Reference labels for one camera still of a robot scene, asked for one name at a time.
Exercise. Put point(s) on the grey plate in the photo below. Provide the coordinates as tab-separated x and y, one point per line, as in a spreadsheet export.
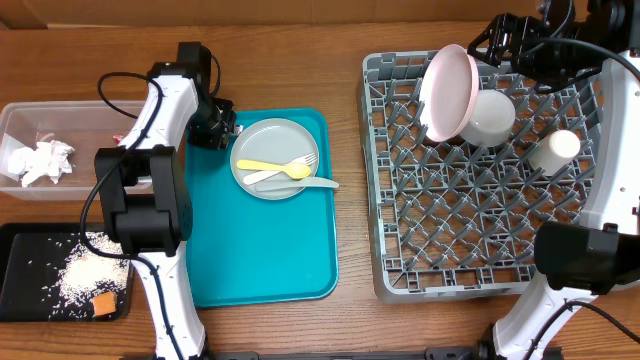
277	141

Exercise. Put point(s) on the grey dishwasher rack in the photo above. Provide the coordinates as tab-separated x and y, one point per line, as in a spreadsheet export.
452	221

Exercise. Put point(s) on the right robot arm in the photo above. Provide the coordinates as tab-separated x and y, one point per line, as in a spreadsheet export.
575	264

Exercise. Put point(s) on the yellow plastic spoon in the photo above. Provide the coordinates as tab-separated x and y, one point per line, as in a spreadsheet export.
294	170

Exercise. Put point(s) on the white paper cup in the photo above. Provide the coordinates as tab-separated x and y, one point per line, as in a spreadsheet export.
555	151

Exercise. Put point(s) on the grey bowl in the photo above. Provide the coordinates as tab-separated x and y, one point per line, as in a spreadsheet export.
492	120

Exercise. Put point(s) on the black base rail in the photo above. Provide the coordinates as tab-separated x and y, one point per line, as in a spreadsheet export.
432	353

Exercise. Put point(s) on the teal serving tray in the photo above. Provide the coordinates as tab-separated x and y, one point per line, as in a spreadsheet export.
247	250

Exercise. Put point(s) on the light blue plastic knife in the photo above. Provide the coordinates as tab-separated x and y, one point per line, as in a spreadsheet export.
264	186

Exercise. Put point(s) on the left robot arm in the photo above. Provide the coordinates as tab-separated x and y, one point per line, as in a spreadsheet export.
144	197

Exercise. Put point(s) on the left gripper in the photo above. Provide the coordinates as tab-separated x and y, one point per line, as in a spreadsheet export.
221	136

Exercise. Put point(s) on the orange food cube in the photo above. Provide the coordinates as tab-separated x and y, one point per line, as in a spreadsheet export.
104	303

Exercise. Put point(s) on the white napkin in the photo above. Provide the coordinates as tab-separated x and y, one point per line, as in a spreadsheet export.
47	159

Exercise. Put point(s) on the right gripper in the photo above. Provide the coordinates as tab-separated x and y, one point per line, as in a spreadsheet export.
523	28

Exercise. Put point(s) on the spilled rice grains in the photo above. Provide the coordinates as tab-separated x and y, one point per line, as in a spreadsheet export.
64	277

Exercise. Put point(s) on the white pink-rimmed plate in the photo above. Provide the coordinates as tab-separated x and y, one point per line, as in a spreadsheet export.
449	92

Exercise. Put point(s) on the black waste tray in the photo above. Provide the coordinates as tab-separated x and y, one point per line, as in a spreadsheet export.
15	247

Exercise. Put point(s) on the clear plastic bin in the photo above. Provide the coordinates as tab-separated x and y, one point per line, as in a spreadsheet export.
85	125

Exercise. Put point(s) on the white plastic fork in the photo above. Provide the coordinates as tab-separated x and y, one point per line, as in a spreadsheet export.
254	178

